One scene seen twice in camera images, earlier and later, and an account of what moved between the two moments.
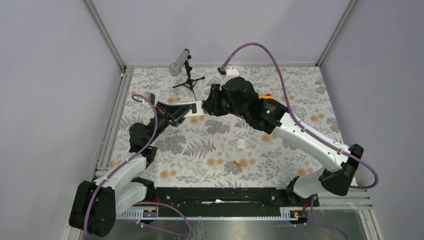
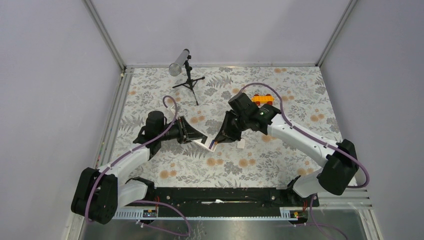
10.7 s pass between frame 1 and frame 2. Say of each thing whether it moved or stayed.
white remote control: moved
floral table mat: stayed
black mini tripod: stayed
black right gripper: moved
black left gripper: moved
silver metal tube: stayed
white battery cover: stayed
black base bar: stayed
